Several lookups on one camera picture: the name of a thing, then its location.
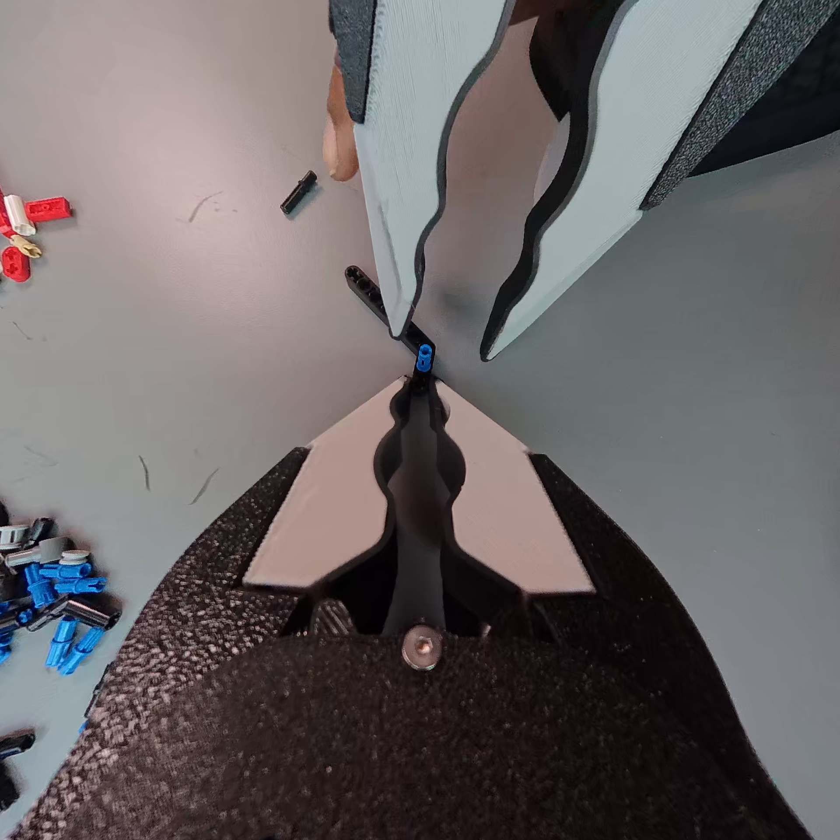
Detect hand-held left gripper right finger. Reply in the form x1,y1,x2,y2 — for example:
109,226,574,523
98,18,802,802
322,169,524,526
430,379,597,634

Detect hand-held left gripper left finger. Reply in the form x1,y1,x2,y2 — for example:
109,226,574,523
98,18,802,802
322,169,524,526
243,375,421,634

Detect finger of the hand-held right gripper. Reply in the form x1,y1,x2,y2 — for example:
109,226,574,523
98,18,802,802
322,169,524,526
480,0,765,362
354,0,519,340

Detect black bent beam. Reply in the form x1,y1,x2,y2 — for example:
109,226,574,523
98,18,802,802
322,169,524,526
344,265,439,395

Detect grey desk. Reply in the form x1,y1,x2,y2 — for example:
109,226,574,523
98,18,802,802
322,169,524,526
0,0,840,840

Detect person's right hand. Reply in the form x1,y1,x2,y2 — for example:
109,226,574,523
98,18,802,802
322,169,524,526
323,62,361,183

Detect loose black pin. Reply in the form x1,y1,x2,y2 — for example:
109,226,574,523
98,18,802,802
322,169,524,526
280,170,319,216

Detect pile of blue black pins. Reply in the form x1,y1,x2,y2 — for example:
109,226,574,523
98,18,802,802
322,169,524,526
0,500,126,815

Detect pile of mixed building pieces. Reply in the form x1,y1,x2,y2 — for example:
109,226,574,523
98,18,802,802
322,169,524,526
0,185,75,284

